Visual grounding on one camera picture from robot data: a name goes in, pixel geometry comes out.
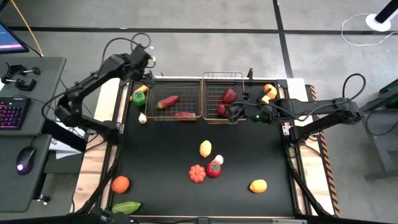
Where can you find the black metal clamp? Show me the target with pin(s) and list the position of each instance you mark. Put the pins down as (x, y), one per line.
(18, 83)
(21, 70)

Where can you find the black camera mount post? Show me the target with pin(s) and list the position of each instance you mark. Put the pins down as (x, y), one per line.
(249, 74)

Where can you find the white round stand base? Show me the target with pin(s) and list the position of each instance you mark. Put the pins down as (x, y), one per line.
(377, 22)

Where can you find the green bell pepper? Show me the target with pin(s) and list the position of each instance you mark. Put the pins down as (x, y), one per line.
(139, 99)

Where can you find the black stand pole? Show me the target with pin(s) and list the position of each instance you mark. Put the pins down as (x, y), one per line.
(387, 11)

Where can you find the lit desk monitor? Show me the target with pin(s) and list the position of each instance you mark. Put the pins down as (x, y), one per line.
(9, 40)

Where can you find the grey metal side table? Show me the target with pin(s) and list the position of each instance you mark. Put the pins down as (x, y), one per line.
(377, 140)

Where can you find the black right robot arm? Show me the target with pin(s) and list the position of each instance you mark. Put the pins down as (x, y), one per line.
(311, 107)

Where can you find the white paper sheets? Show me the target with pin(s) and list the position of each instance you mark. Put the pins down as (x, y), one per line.
(63, 151)

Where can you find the orange pumpkin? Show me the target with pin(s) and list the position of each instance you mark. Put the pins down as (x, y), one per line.
(197, 173)

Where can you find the dark green device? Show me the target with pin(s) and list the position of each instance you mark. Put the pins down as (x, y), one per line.
(391, 96)

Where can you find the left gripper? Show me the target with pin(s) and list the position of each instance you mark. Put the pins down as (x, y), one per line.
(141, 59)

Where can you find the orange fruit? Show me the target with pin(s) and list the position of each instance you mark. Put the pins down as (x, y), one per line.
(120, 184)

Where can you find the black computer mouse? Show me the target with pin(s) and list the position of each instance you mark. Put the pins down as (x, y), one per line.
(25, 160)

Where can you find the tan orange sweet potato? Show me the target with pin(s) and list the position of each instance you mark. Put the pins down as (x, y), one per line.
(271, 91)

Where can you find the red long vegetable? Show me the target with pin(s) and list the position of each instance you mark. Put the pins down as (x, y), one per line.
(184, 114)

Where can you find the yellow orange mango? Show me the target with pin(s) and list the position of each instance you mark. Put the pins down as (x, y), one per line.
(258, 186)

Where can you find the backlit black keyboard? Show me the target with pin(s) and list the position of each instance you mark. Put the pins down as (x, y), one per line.
(11, 112)

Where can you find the orange carrot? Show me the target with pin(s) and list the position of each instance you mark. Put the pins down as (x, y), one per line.
(141, 89)

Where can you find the light green cucumber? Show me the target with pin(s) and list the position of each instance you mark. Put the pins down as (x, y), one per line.
(126, 207)

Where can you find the yellow lemon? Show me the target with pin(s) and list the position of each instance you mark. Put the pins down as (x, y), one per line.
(205, 148)
(265, 99)

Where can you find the black aluminium table frame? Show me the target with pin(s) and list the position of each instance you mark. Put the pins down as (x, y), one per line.
(113, 152)

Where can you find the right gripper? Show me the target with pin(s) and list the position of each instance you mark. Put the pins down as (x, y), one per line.
(265, 110)

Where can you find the orange black hazard tape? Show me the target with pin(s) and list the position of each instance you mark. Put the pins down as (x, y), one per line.
(324, 149)

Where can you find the dark red apple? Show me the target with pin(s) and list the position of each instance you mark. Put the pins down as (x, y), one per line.
(221, 109)

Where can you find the red tomato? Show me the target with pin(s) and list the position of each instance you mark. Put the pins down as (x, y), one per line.
(213, 170)

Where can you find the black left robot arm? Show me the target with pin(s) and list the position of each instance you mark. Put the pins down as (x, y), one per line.
(90, 77)

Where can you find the grey desk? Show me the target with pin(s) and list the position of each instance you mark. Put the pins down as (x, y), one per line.
(46, 81)

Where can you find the white garlic bulb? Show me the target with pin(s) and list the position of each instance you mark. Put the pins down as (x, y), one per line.
(218, 159)
(142, 118)

